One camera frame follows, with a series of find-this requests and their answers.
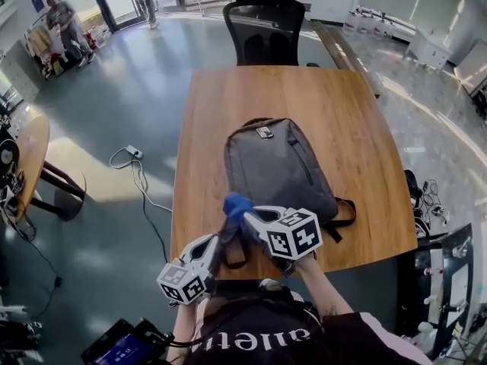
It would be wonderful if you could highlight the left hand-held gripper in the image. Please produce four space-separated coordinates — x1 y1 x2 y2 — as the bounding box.
156 233 222 306

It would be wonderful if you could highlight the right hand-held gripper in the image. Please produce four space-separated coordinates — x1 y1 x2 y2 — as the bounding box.
242 205 324 278

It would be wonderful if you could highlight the blue cloth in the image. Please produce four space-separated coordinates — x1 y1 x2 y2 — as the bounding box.
222 191 254 221

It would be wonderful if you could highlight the grey backpack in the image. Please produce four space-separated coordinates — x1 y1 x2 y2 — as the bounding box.
218 116 357 270

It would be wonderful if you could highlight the person's left forearm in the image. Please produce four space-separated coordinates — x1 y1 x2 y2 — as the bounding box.
167 302 207 365

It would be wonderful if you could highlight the person's right forearm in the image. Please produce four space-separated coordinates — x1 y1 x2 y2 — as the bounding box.
298 259 355 318

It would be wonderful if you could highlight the person's black printed shirt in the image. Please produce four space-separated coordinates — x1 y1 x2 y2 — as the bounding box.
189 279 434 365

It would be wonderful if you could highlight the black screen device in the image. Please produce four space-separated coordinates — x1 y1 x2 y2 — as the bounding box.
81 317 176 365

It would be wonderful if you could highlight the black equipment rack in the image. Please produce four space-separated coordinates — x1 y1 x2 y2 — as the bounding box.
395 222 476 360

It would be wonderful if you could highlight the long wooden bench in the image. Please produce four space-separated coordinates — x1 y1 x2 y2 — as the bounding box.
310 20 381 98

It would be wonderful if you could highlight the black mesh office chair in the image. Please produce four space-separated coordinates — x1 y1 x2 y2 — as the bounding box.
221 0 307 67

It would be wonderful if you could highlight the round wooden table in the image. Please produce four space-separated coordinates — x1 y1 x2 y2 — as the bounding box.
0 114 88 224

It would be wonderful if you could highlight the black oval device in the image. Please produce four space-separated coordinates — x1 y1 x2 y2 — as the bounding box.
0 138 21 175

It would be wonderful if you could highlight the row of clear bottles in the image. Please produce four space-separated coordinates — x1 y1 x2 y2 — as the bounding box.
344 5 395 37

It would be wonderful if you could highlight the white cabinet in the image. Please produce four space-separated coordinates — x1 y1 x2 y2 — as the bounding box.
405 28 454 71

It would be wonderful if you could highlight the red white containers pile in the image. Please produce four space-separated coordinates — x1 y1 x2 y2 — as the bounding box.
81 24 111 51

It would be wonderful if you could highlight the white leaning panel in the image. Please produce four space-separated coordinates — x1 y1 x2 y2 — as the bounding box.
454 38 487 99

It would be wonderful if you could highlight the grey metal locker cabinet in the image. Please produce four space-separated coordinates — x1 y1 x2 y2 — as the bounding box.
0 46 40 103

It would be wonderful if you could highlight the black power cable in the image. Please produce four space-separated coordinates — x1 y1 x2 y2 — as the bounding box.
131 154 173 266

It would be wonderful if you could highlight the white power strip with cable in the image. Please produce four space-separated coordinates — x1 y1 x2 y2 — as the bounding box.
109 147 174 214

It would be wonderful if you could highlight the black floor cable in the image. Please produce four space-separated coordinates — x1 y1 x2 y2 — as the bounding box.
0 203 64 319

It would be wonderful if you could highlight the tangled cables pile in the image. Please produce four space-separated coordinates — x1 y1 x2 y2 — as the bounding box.
403 169 452 239

